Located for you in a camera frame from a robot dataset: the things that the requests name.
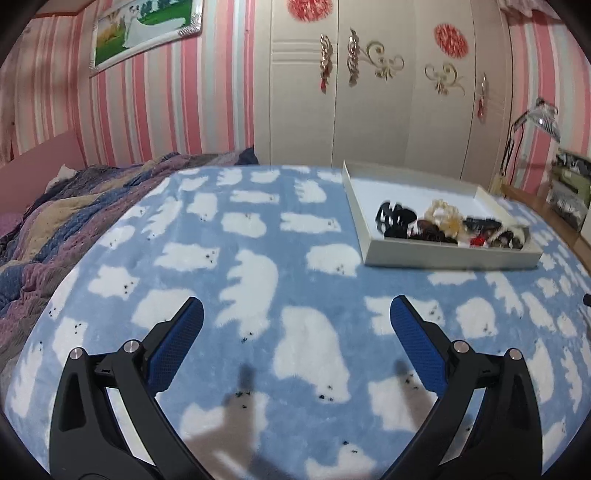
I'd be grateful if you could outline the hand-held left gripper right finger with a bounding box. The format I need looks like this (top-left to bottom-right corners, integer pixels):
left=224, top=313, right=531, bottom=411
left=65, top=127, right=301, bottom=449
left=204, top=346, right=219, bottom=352
left=381, top=295, right=544, bottom=480

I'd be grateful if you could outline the white shallow cardboard box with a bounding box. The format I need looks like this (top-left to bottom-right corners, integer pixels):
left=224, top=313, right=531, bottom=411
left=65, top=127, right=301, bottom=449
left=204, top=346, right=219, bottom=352
left=342, top=160, right=544, bottom=270

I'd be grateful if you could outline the brown wooden bead bracelet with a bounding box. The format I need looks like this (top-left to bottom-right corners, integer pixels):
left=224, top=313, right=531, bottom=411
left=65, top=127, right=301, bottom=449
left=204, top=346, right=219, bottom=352
left=410, top=220, right=458, bottom=244

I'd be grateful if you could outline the gold wardrobe handle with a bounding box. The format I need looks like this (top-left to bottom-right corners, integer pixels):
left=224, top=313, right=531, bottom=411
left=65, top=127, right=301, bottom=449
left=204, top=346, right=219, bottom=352
left=347, top=28, right=362, bottom=86

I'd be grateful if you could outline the framed wedding picture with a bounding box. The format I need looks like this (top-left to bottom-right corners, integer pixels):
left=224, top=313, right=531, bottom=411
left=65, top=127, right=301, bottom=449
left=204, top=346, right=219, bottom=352
left=88, top=0, right=205, bottom=77

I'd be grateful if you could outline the black and white hair accessory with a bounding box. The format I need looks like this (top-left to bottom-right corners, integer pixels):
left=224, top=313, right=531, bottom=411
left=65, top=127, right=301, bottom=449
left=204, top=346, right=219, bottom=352
left=492, top=224, right=533, bottom=251

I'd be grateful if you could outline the white cloth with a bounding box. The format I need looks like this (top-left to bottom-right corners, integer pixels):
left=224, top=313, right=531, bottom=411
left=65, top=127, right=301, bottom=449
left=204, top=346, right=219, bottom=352
left=45, top=165, right=78, bottom=191

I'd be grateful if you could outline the gold handle with red tassel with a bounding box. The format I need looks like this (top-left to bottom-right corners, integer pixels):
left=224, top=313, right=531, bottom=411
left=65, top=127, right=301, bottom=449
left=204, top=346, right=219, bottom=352
left=318, top=33, right=335, bottom=94
left=477, top=73, right=491, bottom=124

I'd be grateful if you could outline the cream flower hair tie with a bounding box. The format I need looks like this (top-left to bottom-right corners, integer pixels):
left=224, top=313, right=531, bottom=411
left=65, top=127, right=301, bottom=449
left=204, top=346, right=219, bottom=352
left=425, top=199, right=465, bottom=241

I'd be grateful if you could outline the black hair claw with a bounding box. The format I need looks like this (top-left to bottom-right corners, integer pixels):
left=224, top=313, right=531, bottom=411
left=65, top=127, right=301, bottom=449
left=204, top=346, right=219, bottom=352
left=375, top=200, right=419, bottom=239

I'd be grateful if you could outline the black and red hair accessory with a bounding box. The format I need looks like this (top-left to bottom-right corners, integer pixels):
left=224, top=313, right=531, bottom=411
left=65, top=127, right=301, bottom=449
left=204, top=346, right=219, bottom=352
left=461, top=215, right=508, bottom=248

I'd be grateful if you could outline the green storage box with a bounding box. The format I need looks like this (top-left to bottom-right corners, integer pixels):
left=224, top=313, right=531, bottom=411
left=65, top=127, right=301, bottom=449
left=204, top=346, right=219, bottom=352
left=551, top=148, right=591, bottom=200

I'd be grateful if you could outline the red paper cut decoration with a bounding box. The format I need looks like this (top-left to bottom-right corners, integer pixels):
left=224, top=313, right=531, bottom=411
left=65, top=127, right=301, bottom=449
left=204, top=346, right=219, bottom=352
left=286, top=0, right=334, bottom=24
left=433, top=24, right=472, bottom=58

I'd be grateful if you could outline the blue polar bear blanket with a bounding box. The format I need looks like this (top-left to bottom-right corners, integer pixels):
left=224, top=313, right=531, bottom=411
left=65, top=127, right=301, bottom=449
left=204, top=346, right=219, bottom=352
left=0, top=164, right=591, bottom=480

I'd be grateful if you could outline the clear shade desk lamp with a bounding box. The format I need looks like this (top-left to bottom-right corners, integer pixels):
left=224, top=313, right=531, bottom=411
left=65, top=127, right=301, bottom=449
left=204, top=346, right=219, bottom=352
left=501, top=97, right=563, bottom=186

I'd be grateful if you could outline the pink headboard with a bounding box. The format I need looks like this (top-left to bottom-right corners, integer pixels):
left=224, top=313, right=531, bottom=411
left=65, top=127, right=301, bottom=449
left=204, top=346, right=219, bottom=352
left=0, top=129, right=89, bottom=217

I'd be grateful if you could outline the purple striped quilt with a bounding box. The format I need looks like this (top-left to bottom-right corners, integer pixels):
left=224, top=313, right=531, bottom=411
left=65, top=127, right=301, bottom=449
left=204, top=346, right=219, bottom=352
left=0, top=148, right=257, bottom=370

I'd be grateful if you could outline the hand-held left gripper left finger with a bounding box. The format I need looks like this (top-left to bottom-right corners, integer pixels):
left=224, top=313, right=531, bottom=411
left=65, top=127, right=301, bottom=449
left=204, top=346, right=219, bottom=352
left=48, top=296, right=214, bottom=480

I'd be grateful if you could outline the cream ornate wardrobe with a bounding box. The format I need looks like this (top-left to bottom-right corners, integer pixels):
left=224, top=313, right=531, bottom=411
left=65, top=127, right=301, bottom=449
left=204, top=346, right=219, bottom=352
left=254, top=0, right=514, bottom=186

